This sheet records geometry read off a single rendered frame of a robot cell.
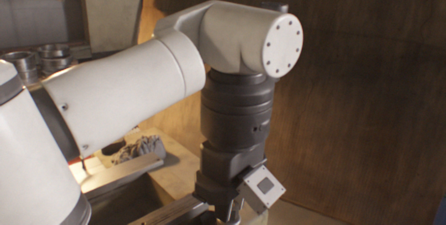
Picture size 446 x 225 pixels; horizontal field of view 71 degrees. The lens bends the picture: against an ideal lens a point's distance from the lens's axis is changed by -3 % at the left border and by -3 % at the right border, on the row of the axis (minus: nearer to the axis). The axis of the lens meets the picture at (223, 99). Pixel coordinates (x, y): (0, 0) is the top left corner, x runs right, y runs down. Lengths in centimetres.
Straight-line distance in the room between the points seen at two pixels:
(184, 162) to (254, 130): 38
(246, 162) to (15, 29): 496
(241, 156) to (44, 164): 23
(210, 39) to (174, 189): 30
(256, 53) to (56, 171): 19
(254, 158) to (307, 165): 46
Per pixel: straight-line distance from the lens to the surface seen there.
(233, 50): 33
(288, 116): 87
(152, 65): 28
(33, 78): 396
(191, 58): 29
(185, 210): 52
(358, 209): 91
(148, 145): 71
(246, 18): 33
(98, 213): 62
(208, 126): 38
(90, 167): 66
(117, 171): 61
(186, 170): 70
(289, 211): 92
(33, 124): 23
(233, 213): 48
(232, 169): 39
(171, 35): 31
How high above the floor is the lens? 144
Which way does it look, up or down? 24 degrees down
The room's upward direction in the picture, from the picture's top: 3 degrees clockwise
